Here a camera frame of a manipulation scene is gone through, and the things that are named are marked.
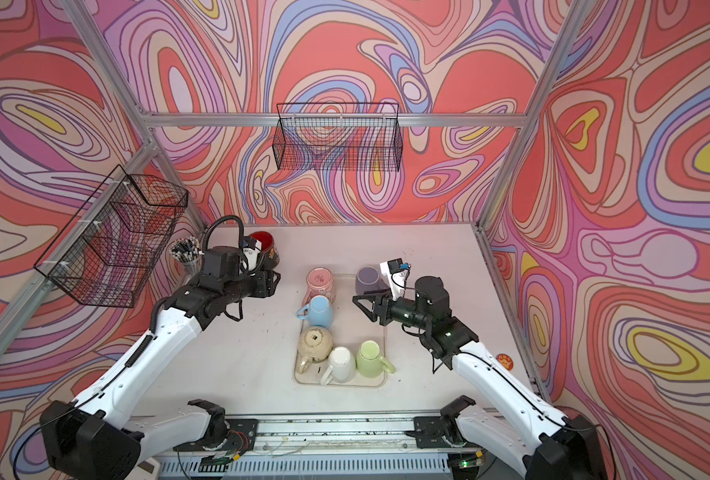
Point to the red round sticker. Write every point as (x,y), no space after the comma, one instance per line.
(506,361)

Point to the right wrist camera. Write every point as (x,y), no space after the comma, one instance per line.
(395,273)

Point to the black mug red inside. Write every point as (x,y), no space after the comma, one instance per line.
(268,253)

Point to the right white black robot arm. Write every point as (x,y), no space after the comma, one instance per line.
(535,439)

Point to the pink mug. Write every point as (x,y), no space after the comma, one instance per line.
(320,282)

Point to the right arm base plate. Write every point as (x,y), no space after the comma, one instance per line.
(437,432)

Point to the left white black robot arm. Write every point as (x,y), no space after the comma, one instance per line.
(94,437)

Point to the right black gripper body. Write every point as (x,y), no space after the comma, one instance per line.
(405,311)

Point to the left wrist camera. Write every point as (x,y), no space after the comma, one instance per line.
(251,249)

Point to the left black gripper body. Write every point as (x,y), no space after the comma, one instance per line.
(258,285)

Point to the back black wire basket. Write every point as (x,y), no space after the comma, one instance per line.
(338,136)

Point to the light green mug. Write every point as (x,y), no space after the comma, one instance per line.
(370,361)

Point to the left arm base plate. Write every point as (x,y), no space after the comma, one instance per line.
(240,437)

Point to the beige teapot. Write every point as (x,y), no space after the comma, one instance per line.
(314,346)

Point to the beige serving tray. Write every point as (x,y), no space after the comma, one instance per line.
(350,329)

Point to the left black wire basket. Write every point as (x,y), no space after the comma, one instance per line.
(106,253)

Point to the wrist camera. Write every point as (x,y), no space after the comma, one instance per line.
(251,249)
(395,273)

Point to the white mug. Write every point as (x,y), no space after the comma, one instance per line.
(341,367)

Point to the purple mug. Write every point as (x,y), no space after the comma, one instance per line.
(368,279)

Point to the black wire basket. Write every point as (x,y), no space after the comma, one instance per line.
(338,136)
(106,253)

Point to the metal cup of pens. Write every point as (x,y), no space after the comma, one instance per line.
(188,253)

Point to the light blue mug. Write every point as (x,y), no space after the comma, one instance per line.
(318,312)

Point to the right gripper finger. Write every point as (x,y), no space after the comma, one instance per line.
(376,296)
(375,309)

